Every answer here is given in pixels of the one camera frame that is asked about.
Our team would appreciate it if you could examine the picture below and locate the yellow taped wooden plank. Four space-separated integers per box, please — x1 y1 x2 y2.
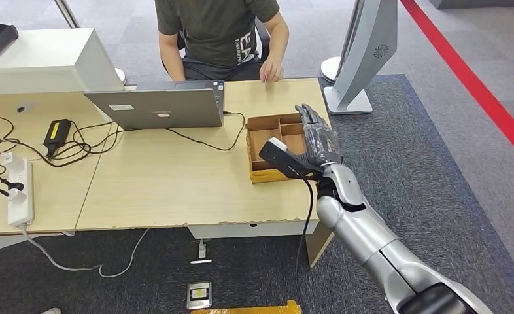
191 300 303 314

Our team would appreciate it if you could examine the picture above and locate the black plug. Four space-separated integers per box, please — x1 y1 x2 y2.
0 175 26 194

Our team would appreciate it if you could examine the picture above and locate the white round stanchion base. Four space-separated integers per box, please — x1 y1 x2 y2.
319 56 343 84

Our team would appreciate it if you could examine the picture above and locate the black power adapter yellow label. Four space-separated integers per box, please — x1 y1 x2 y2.
43 119 73 158

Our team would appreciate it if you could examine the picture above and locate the white desk cabinet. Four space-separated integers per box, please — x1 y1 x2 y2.
0 27 126 96

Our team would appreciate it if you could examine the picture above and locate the floor outlet with white plug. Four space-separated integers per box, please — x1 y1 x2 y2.
190 239 213 265

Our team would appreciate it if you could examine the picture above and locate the grey kiosk stand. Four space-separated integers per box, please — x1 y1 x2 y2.
322 0 399 116

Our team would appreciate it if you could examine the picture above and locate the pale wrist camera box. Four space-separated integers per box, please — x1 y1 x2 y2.
267 137 288 153

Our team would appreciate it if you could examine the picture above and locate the grey laptop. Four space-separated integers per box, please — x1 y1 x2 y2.
83 80 226 130

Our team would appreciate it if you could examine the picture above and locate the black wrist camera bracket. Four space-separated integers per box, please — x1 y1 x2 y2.
259 141 327 181

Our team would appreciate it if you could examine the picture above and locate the white power strip cable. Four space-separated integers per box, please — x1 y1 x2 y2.
20 225 150 279

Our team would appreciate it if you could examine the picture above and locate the black laptop charger cable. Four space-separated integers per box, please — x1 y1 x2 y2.
71 111 246 152

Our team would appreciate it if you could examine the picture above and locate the white power strip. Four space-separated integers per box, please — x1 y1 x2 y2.
7 158 35 228

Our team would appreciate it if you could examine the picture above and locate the white plug adapter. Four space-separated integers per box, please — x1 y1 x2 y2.
8 188 29 205

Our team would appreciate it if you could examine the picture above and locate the grey metal pole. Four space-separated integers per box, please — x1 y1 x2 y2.
54 0 81 30

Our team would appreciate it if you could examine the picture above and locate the wooden compartment organizer box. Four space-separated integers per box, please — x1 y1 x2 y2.
245 112 315 184

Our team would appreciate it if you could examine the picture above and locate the white under-desk drawer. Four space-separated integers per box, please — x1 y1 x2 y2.
186 220 319 239

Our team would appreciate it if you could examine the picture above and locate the person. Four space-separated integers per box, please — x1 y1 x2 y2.
154 0 290 84

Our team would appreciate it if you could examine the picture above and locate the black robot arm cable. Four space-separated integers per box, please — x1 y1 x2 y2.
294 166 317 306

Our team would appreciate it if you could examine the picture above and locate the person's left hand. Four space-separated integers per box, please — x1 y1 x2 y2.
259 56 284 84

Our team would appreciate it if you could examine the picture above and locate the dark grey carpet mat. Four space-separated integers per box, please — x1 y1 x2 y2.
0 74 514 314

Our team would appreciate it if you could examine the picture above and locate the silver floor socket box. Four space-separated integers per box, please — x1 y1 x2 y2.
186 282 213 311

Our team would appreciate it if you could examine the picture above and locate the white desk frame panel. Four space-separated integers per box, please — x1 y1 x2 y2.
0 230 77 256

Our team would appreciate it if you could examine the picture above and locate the black tangled mains cord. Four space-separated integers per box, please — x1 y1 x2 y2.
0 116 122 169

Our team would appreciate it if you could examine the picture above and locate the wooden desk side panel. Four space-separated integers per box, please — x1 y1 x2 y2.
304 220 336 268

